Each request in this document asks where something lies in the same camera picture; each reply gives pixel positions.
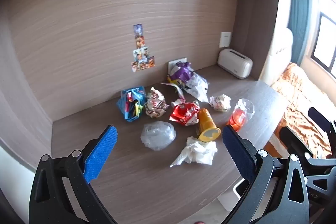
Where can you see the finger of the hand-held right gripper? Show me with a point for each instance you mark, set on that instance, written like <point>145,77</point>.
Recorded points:
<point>292,141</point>
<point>321,120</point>

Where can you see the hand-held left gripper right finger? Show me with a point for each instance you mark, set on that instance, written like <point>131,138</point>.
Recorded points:
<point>239,153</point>

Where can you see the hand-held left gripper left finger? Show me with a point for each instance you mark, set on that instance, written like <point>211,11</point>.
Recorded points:
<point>101,153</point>

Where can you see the white trash bin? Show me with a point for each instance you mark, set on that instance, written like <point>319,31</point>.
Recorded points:
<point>237,191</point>

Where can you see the blue snack packet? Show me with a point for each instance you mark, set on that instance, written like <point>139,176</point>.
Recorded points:
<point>130,107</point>

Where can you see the brown white snack wrapper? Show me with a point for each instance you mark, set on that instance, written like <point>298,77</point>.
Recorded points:
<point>156,104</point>

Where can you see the clear plastic cup orange base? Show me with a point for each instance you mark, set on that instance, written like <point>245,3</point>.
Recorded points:
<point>240,115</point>

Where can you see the white crumpled tissue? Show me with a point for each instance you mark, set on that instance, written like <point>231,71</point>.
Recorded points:
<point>197,151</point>

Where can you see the yellow paper cup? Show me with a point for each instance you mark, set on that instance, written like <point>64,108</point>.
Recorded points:
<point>206,124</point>

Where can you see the small crumpled white paper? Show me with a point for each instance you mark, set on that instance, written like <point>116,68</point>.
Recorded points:
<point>220,102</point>

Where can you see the clear crumpled plastic bag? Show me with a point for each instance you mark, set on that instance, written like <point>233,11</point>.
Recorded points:
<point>157,134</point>

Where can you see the red crumpled snack wrapper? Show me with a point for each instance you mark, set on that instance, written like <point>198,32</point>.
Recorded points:
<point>183,113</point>

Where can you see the cream padded headboard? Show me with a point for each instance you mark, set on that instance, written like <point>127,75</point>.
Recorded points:
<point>278,56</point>

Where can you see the white plastic bag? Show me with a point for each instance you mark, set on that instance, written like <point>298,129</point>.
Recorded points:
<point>198,86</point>

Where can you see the window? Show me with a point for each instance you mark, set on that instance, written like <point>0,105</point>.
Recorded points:
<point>324,35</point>

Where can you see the white rounded appliance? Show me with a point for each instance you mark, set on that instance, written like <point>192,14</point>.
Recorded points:
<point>235,62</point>

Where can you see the purple snack bag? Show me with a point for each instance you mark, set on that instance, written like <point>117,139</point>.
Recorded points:
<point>181,73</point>

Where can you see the teal curtain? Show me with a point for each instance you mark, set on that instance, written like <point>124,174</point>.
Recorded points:
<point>298,3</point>

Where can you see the colourful wall sticker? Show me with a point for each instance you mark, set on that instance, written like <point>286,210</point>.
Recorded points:
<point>138,29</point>
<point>143,64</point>
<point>141,54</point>
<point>139,41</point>

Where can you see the white wall socket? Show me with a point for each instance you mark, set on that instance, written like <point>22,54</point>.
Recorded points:
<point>173,63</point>
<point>225,39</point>

